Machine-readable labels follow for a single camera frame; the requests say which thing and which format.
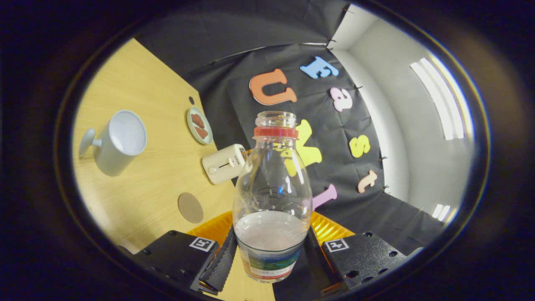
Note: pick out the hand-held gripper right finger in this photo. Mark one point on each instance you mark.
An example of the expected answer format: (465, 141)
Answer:
(363, 255)

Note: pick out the pale green plate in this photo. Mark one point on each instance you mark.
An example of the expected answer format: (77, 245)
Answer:
(190, 125)

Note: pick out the toasted bread slice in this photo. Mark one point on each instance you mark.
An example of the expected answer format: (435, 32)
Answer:
(248, 153)

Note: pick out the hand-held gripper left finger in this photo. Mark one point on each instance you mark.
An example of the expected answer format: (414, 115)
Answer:
(175, 251)

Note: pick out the clear plastic juice bottle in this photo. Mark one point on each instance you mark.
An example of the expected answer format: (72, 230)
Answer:
(271, 234)

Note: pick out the large ceiling light panel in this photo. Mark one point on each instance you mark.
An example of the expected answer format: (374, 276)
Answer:
(439, 100)

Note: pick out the white cup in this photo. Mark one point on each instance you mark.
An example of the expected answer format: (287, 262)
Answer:
(121, 142)

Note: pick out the round brown coaster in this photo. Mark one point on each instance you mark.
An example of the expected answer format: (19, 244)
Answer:
(190, 207)

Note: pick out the brown meat patty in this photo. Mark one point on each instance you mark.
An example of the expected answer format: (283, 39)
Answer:
(202, 132)
(197, 121)

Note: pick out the wooden table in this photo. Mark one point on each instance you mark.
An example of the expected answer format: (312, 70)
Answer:
(150, 179)

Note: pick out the white toaster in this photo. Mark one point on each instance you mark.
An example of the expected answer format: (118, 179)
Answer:
(221, 165)

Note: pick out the small ceiling light panel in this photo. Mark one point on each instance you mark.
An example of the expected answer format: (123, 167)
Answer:
(441, 212)

